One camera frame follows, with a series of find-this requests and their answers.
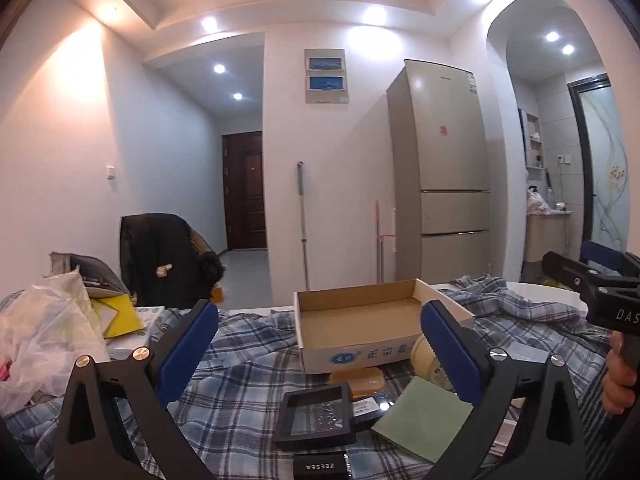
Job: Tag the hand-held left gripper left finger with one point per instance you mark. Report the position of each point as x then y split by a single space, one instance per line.
187 352

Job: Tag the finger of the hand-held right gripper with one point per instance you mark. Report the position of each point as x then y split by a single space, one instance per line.
570 272
612 260

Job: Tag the dark brown door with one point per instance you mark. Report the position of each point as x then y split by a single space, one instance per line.
245 190

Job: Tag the beige refrigerator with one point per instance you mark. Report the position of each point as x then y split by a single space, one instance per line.
440 170

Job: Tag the yellow bag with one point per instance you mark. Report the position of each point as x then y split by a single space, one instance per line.
122 317

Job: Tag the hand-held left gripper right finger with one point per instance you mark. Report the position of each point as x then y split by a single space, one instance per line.
450 355

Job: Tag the flat black shiny case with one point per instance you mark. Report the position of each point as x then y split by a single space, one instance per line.
367 407

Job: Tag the floral glass door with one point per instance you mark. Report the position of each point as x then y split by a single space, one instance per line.
605 160

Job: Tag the wall electrical panel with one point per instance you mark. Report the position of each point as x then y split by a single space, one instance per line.
325 87

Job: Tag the white plastic bag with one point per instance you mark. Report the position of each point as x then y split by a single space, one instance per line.
40 340

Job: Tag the white printed box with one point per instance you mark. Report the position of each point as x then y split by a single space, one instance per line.
132 347

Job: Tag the black frame display case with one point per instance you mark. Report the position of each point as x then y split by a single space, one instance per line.
315 417

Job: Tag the cream round container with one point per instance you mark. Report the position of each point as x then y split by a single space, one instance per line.
425 360

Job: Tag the shallow cardboard box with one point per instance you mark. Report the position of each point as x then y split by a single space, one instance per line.
360 320

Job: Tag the grey box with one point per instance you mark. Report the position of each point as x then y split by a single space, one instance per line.
525 355

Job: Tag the grey cloth bag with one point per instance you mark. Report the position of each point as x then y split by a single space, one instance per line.
90 267

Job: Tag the blue plaid blanket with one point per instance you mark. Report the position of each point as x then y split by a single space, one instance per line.
240 360

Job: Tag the small black glossy box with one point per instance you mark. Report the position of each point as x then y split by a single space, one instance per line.
320 467

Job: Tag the beige washbasin counter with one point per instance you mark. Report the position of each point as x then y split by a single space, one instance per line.
545 235

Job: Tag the amber soap bar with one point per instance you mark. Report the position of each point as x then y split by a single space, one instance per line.
357 380

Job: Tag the white light switch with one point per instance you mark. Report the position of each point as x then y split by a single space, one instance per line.
111 172

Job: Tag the black jacket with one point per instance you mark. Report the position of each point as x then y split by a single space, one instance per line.
160 250

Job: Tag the pale cloth pile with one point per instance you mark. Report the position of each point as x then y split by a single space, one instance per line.
537 202

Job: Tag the wall niche shelf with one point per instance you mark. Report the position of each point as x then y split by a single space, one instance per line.
535 150

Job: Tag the orange cardboard box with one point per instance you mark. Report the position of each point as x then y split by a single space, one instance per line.
218 294

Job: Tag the person's right hand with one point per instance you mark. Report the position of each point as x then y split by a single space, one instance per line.
616 385

